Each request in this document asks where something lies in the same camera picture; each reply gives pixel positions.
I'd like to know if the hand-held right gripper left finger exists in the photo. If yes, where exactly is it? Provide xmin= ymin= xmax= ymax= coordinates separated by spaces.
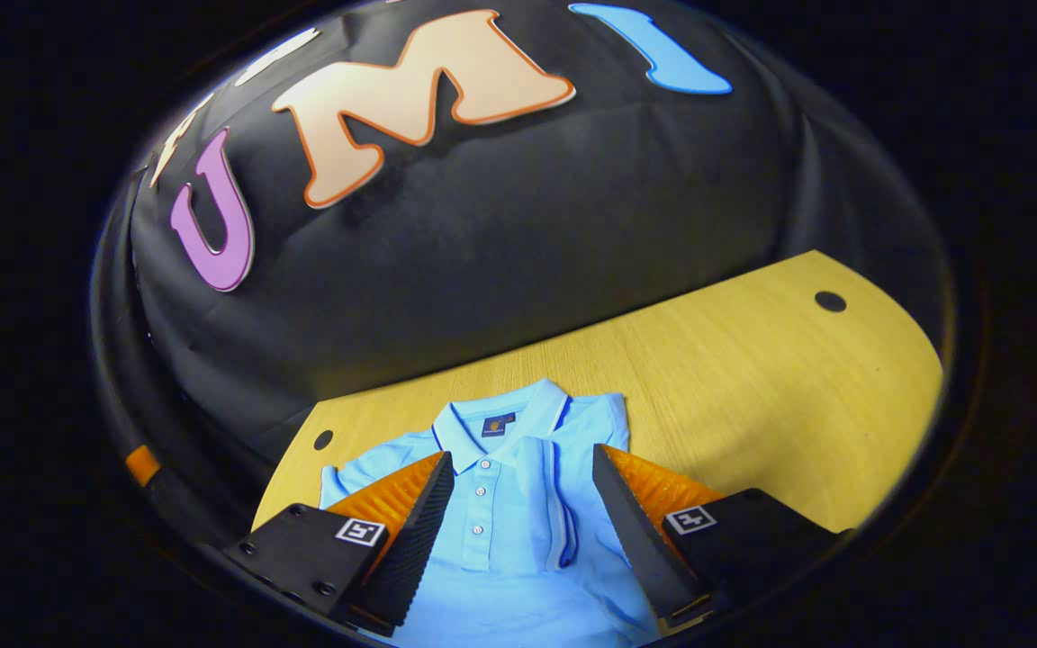
xmin=223 ymin=450 xmax=456 ymax=640

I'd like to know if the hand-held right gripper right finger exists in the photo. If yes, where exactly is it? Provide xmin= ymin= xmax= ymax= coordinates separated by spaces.
xmin=591 ymin=443 xmax=849 ymax=631

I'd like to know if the light blue polo T-shirt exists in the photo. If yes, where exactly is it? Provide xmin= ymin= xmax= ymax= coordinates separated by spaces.
xmin=319 ymin=378 xmax=665 ymax=648

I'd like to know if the black backdrop cloth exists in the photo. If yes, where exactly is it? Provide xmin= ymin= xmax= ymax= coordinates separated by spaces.
xmin=91 ymin=0 xmax=953 ymax=543

